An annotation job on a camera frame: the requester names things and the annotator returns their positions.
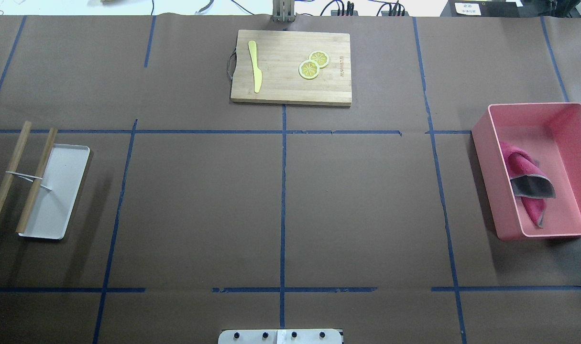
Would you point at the pink cleaning cloth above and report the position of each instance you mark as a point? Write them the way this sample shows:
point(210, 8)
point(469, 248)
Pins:
point(528, 182)

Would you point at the lemon slice near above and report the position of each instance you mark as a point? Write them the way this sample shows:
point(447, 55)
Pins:
point(308, 69)

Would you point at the wooden rack rod back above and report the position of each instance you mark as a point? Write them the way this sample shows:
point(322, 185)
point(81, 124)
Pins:
point(14, 162)

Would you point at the aluminium frame post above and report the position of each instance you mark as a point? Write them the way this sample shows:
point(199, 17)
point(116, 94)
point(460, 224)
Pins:
point(283, 11)

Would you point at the wooden rack rod front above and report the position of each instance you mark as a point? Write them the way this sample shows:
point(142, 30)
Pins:
point(37, 181)

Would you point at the lemon slice far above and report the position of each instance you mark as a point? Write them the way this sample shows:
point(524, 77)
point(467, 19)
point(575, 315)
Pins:
point(320, 57)

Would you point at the white rack tray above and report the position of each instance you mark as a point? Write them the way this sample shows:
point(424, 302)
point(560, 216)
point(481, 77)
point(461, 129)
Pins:
point(55, 201)

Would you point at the yellow plastic knife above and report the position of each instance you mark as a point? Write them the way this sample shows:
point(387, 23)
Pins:
point(256, 71)

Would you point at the pink plastic bin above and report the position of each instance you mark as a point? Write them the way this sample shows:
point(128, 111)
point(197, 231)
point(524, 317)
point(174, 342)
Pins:
point(550, 133)

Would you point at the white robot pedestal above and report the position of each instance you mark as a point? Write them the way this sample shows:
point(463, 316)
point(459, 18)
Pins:
point(282, 336)

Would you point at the black power box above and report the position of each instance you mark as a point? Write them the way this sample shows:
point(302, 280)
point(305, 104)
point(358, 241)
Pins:
point(480, 8)

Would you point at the lemon slice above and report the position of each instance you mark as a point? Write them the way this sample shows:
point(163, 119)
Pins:
point(308, 69)
point(320, 57)

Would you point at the wooden rack rod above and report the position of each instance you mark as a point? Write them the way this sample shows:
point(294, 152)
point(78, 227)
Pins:
point(37, 181)
point(14, 162)

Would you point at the wooden cutting board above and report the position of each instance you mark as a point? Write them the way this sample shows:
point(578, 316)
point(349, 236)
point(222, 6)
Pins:
point(279, 55)

